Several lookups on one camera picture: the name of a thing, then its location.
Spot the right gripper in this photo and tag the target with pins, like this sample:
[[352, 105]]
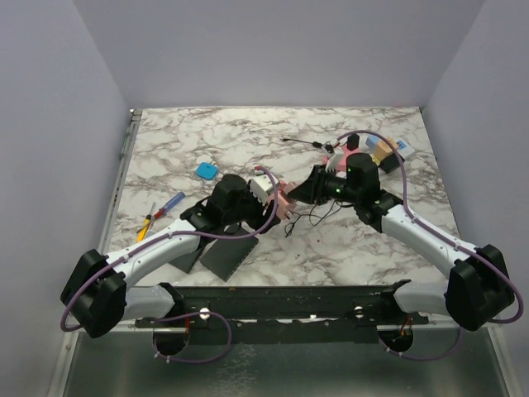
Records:
[[312, 190]]

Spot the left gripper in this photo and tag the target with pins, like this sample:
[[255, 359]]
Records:
[[260, 219]]

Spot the beige pink USB charger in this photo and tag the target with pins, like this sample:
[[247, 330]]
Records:
[[288, 187]]

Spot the pink cube socket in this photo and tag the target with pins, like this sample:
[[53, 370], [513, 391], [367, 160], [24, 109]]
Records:
[[285, 207]]

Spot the blue plug adapter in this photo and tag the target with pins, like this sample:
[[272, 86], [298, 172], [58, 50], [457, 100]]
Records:
[[206, 171]]

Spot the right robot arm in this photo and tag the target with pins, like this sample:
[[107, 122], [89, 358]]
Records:
[[476, 287]]

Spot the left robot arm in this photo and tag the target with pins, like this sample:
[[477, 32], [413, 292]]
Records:
[[140, 264]]

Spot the light blue plug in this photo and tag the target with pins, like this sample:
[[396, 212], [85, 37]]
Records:
[[371, 142]]

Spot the orange tan plug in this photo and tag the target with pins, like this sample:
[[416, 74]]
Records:
[[383, 150]]

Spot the black screwdriver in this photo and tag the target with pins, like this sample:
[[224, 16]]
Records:
[[314, 144]]

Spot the pink triangular power strip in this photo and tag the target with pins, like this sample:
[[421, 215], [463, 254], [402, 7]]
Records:
[[342, 166]]

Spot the right black flat box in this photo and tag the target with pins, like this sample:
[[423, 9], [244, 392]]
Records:
[[224, 257]]

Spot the black flat box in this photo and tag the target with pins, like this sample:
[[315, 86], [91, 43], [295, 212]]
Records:
[[224, 257], [186, 262]]

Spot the small black charger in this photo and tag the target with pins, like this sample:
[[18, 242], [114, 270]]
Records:
[[352, 142]]

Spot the left black flat box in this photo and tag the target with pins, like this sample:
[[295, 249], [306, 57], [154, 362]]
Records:
[[186, 262]]

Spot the large black adapter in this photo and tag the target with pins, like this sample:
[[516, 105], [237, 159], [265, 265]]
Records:
[[391, 163]]

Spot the white power strip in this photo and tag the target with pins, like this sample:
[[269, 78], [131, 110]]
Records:
[[405, 150]]

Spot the yellow red screwdriver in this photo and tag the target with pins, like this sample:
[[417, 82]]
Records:
[[146, 224]]

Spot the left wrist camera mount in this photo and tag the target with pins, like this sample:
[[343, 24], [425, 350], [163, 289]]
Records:
[[262, 186]]

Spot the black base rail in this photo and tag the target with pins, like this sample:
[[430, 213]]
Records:
[[257, 315]]

